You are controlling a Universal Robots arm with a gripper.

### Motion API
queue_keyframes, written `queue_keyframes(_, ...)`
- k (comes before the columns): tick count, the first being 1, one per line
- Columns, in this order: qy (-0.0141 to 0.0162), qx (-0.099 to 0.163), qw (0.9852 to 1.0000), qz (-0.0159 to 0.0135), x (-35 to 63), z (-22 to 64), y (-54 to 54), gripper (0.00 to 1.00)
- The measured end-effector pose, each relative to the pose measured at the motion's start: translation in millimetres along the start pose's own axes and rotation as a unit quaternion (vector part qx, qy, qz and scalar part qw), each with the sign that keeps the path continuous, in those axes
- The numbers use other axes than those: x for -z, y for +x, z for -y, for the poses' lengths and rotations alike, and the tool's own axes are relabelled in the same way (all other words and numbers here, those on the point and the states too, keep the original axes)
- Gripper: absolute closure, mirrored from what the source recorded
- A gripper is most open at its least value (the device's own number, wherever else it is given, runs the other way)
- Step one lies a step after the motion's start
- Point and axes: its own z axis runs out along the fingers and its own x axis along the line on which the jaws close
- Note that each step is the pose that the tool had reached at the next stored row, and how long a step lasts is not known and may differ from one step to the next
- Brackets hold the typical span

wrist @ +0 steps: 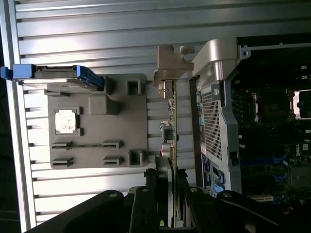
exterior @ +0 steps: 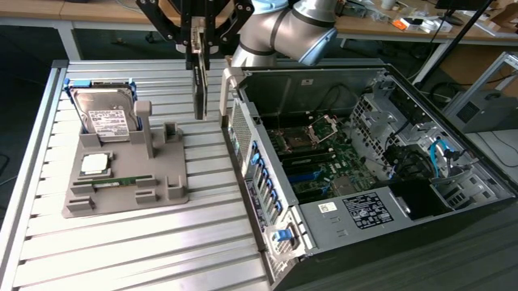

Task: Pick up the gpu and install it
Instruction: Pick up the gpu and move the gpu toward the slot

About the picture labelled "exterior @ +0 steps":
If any green RAM stick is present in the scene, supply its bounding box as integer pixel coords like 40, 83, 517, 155
91, 176, 139, 186

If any beige case latch handle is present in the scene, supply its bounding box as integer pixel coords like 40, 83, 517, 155
218, 67, 247, 118

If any green motherboard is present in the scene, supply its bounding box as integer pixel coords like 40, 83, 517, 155
266, 113, 382, 195

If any brown cardboard box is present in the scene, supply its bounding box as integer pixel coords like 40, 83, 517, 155
489, 0, 518, 33
158, 0, 183, 18

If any black monitor with stand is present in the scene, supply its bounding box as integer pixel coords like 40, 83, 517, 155
436, 0, 494, 25

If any metal socket cover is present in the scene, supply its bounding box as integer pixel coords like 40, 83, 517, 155
308, 114, 340, 143

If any silver CPU chip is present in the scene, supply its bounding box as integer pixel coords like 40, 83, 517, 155
79, 153, 113, 176

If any grey computer tower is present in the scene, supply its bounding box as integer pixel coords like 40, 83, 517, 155
456, 89, 518, 134

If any orange and white small box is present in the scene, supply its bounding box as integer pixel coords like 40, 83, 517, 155
394, 17, 426, 31

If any green and black graphics card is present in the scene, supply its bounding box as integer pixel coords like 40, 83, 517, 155
189, 16, 213, 121

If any grey wire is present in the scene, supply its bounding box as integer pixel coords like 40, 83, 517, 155
429, 169, 474, 185

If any wooden desk with white frame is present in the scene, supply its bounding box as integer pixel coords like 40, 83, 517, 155
0, 0, 243, 60
336, 0, 518, 85

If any black slanted pole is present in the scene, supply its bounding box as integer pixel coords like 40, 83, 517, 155
413, 0, 498, 85

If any black open PC case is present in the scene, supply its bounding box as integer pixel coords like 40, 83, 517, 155
221, 62, 518, 291

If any grey chipset heatsink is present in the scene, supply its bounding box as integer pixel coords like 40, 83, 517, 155
332, 177, 358, 195

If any CPU socket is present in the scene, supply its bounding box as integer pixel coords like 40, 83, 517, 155
279, 129, 321, 152

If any aluminium profile frame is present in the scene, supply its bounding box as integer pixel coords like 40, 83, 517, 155
444, 50, 518, 116

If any grey plastic parts rack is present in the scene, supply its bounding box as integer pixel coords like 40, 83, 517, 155
61, 99, 191, 219

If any hard disk in blue carrier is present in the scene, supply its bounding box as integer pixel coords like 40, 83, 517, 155
63, 78, 141, 143

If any grey power supply unit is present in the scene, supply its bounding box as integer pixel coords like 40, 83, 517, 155
299, 186, 410, 252

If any light blue wire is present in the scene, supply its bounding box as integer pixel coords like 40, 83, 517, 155
429, 138, 457, 178

